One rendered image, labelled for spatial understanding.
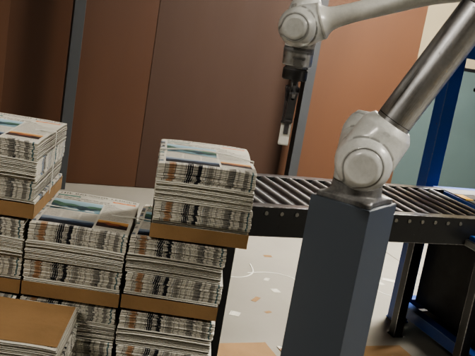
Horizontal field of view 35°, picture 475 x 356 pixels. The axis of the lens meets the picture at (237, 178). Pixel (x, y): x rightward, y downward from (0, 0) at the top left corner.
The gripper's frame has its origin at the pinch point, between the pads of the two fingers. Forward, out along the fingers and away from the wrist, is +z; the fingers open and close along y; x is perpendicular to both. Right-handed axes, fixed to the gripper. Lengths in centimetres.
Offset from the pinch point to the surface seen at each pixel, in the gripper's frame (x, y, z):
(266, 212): 4, -49, 39
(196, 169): -24.9, 17.9, 11.0
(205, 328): -16, 18, 58
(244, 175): -11.3, 17.2, 11.0
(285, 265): 41, -221, 117
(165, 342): -27, 18, 65
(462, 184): 233, -473, 97
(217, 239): -16.1, 18.0, 30.6
